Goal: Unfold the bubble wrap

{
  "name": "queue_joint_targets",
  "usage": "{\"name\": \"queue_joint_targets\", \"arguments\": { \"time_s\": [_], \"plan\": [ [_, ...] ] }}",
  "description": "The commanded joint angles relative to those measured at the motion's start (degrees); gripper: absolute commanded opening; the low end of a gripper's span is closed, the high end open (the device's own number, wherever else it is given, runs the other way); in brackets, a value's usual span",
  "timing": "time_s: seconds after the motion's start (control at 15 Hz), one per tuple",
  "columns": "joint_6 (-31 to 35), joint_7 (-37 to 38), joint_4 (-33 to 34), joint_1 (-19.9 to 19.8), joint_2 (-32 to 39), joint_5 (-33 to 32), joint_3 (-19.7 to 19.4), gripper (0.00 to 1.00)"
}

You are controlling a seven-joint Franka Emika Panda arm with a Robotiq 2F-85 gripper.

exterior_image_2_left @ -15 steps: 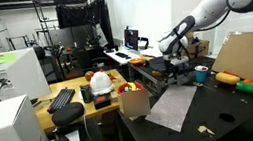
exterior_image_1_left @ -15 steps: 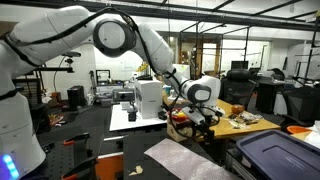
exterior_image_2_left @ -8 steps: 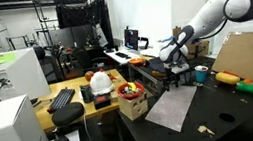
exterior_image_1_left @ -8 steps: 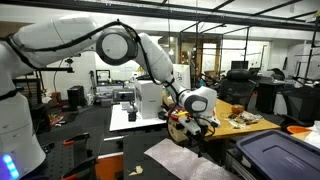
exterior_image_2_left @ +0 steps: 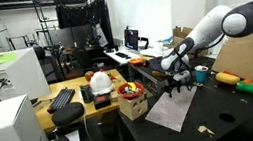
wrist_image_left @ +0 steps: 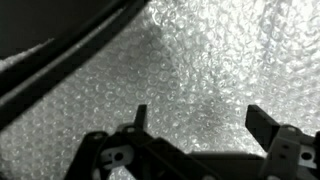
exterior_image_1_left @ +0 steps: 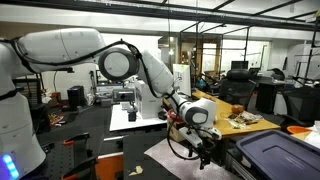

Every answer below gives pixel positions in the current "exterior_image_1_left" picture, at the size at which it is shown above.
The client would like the black computer tower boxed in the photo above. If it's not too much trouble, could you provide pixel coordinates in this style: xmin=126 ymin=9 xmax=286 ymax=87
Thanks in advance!
xmin=66 ymin=85 xmax=87 ymax=111

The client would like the black perforated breadboard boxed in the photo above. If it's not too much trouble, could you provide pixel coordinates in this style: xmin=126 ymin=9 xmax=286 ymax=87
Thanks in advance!
xmin=33 ymin=109 xmax=105 ymax=180

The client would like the black mesh chair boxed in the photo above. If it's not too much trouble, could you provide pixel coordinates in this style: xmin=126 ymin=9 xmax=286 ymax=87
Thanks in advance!
xmin=279 ymin=85 xmax=320 ymax=132

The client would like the pile of snack wrappers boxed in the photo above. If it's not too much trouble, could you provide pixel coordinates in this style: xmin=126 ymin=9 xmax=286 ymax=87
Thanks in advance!
xmin=227 ymin=110 xmax=265 ymax=131

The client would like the white table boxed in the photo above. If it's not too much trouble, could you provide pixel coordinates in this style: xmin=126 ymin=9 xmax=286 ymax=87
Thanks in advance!
xmin=108 ymin=103 xmax=168 ymax=133

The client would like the black monitor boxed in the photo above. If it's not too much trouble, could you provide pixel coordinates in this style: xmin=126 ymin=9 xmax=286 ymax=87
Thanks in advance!
xmin=230 ymin=60 xmax=250 ymax=71

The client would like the white monitor back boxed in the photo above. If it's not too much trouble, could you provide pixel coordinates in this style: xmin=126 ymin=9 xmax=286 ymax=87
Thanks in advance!
xmin=172 ymin=63 xmax=193 ymax=98

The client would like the black joystick device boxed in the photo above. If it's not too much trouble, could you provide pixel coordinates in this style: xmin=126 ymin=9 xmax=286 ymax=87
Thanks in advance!
xmin=126 ymin=104 xmax=139 ymax=123

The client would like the black camera stand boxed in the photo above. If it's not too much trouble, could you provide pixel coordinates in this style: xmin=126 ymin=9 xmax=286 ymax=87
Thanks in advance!
xmin=52 ymin=67 xmax=75 ymax=74

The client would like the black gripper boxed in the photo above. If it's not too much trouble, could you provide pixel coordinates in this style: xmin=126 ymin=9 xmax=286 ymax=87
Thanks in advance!
xmin=191 ymin=134 xmax=217 ymax=170

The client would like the orange ball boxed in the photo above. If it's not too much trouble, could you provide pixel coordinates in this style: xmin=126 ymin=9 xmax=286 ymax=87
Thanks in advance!
xmin=231 ymin=103 xmax=246 ymax=116

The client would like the tan tape scrap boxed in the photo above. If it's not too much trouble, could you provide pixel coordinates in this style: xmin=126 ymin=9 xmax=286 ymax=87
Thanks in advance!
xmin=128 ymin=165 xmax=145 ymax=177

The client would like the large white box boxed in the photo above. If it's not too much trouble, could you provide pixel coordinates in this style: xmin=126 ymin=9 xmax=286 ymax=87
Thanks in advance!
xmin=134 ymin=79 xmax=165 ymax=121

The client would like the grey Unitree device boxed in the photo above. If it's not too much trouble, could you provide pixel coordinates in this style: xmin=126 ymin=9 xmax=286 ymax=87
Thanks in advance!
xmin=112 ymin=87 xmax=136 ymax=103

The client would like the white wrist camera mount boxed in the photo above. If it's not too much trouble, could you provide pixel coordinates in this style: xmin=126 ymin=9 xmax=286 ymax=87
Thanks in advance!
xmin=177 ymin=126 xmax=205 ymax=149

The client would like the black cabinet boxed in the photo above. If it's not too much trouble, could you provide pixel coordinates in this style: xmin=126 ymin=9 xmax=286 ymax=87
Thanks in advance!
xmin=255 ymin=81 xmax=278 ymax=115

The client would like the dark blue bin lid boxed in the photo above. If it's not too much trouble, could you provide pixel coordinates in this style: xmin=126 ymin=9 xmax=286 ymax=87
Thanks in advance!
xmin=235 ymin=129 xmax=320 ymax=180

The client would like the black clamp orange grip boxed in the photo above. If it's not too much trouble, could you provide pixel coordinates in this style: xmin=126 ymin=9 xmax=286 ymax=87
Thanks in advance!
xmin=62 ymin=132 xmax=91 ymax=148
xmin=61 ymin=155 xmax=100 ymax=180

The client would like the black office chair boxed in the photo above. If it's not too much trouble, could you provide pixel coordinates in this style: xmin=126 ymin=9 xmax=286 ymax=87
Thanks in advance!
xmin=217 ymin=68 xmax=257 ymax=111

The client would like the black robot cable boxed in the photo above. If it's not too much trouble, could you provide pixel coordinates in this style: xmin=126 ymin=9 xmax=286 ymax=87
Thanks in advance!
xmin=0 ymin=37 xmax=208 ymax=162

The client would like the wooden desk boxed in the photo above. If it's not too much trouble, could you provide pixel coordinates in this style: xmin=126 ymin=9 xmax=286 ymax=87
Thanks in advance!
xmin=162 ymin=89 xmax=282 ymax=140

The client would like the red bowl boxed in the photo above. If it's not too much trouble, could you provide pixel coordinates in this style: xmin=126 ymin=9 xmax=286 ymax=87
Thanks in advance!
xmin=166 ymin=108 xmax=185 ymax=124

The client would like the bubble wrap sheet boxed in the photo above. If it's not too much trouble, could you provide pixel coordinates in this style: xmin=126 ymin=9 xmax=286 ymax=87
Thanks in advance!
xmin=143 ymin=138 xmax=242 ymax=180

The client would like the orange bowl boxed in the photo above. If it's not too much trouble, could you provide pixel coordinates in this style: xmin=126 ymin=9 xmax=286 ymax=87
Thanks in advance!
xmin=286 ymin=125 xmax=313 ymax=135

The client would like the black overhead frame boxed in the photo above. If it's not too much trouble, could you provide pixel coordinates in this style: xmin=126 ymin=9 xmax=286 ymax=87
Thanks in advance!
xmin=0 ymin=0 xmax=320 ymax=33

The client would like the black framed screen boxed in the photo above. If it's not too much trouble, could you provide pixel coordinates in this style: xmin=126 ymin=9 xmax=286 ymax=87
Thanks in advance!
xmin=95 ymin=69 xmax=105 ymax=85

